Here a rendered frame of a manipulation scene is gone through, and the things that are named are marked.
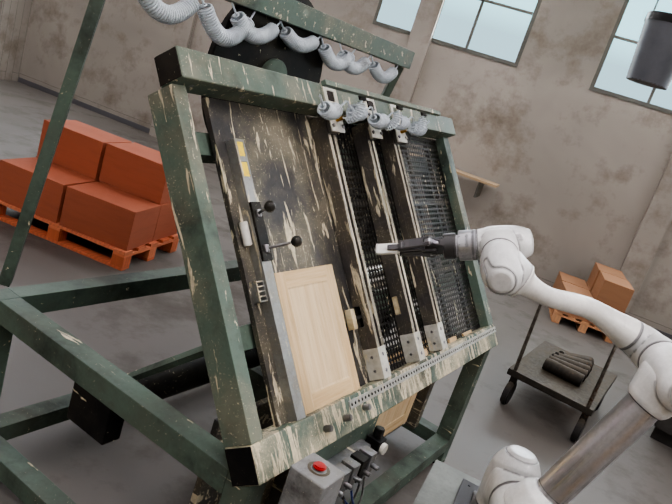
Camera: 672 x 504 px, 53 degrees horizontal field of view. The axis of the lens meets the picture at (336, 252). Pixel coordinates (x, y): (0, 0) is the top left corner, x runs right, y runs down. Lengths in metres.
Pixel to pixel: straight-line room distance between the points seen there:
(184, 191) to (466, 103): 7.76
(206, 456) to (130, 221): 3.47
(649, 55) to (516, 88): 2.67
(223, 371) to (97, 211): 3.66
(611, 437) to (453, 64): 8.03
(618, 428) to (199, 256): 1.28
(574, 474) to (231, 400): 1.00
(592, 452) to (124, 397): 1.46
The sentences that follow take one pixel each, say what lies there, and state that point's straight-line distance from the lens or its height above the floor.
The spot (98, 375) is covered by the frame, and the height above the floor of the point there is 0.78.
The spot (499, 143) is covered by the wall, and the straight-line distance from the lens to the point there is 9.52.
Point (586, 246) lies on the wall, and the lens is 9.52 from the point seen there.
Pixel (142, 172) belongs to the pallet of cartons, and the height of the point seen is 0.69.
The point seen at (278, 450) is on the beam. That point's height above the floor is 0.87.
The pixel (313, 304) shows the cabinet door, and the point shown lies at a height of 1.18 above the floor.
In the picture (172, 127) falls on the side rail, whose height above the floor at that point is 1.68.
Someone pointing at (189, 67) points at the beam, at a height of 1.86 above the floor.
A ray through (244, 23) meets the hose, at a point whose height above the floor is 2.04.
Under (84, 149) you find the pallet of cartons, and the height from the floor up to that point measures 0.69.
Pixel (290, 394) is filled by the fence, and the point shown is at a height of 0.97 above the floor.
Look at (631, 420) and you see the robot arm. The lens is 2.03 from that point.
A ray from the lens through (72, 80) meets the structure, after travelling 2.53.
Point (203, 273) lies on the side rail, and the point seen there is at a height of 1.31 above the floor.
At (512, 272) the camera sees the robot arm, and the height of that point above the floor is 1.65.
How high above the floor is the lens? 2.00
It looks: 15 degrees down
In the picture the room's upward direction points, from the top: 18 degrees clockwise
